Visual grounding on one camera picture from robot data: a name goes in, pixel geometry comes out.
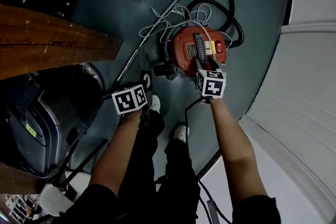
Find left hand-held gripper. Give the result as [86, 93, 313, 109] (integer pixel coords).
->
[111, 70, 154, 115]

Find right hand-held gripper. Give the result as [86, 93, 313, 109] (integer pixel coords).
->
[194, 57, 227, 105]

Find red canister vacuum cleaner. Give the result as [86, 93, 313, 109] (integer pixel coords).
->
[169, 25, 228, 74]

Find person's right forearm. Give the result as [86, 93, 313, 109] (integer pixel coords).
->
[209, 96, 269, 205]

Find person's left forearm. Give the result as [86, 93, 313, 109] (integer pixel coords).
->
[89, 109, 143, 198]

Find person's left white shoe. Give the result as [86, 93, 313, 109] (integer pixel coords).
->
[149, 94, 161, 114]

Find person's white shoe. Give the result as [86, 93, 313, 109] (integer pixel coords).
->
[149, 94, 161, 114]
[173, 124, 191, 144]

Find metal vacuum wand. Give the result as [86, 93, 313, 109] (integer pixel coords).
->
[112, 0, 182, 90]

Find black vacuum floor nozzle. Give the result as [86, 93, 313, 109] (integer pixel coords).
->
[100, 90, 118, 102]

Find person's right white shoe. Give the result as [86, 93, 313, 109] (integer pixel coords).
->
[173, 124, 191, 144]

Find wooden beam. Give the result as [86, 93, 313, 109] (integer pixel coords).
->
[0, 3, 123, 81]

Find person's black trousers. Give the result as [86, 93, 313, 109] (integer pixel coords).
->
[114, 109, 201, 224]

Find large black machine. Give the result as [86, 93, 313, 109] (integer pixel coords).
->
[0, 62, 106, 177]

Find person's black shirt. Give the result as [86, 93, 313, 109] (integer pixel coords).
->
[58, 183, 282, 224]

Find white chair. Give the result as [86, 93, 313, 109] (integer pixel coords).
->
[38, 138, 109, 219]

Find wooden staircase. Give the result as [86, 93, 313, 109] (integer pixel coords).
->
[0, 161, 49, 195]

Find white power cord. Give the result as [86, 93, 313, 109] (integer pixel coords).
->
[139, 2, 235, 61]

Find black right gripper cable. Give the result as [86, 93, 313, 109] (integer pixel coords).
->
[183, 95, 232, 224]

